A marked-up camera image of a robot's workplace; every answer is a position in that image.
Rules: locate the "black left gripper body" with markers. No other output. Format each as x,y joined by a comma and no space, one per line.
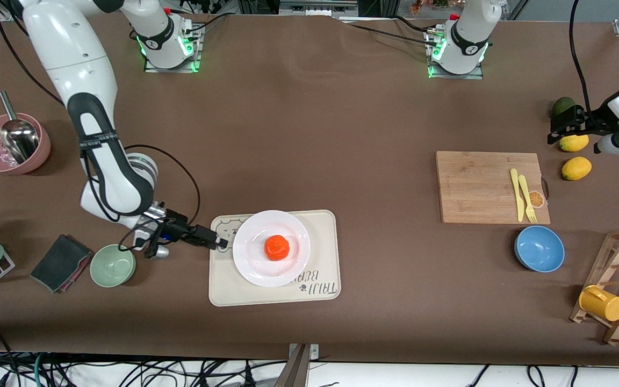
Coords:
592,122

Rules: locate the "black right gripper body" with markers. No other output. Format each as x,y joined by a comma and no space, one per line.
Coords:
178,228

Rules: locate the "white round plate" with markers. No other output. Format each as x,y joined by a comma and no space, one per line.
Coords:
256,269

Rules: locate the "orange mandarin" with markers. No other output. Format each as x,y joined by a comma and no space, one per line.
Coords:
276,248

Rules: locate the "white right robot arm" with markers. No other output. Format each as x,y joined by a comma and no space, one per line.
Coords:
73,59

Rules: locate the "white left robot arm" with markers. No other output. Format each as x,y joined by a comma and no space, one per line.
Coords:
468,37

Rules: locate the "yellow lemon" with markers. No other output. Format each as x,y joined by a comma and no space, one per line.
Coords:
576,168
576,144

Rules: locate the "dark green avocado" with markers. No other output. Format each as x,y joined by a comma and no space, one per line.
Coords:
561,104

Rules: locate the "cream bear print tray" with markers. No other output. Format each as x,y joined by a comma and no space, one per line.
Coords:
223,287

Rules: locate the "yellow plastic fork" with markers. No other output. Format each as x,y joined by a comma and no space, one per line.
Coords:
526,193

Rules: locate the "pale green bowl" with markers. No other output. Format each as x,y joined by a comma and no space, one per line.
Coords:
112,265

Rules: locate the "yellow plastic knife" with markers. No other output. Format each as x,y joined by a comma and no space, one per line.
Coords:
517,196

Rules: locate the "wooden cutting board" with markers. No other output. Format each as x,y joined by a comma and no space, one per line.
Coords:
470,183

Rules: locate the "blue bowl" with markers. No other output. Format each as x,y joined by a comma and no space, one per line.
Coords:
539,249

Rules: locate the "dark grey folded cloth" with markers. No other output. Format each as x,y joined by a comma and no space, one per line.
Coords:
59,262

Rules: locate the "grey metal bar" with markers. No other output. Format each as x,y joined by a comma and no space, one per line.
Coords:
294,371

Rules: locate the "wooden mug rack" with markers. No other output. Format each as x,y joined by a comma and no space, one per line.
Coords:
618,279

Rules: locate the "yellow mug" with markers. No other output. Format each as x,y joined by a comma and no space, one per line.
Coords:
602,303

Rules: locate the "metal scoop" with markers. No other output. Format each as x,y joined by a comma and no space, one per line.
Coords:
19,140

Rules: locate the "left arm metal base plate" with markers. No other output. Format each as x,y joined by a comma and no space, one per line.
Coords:
476,74

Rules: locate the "metal clamp bracket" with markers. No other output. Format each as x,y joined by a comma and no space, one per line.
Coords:
314,351

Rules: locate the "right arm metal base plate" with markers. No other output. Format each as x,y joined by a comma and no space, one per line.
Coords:
194,54

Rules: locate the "silver metal frame piece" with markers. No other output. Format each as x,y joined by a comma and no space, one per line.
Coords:
317,7

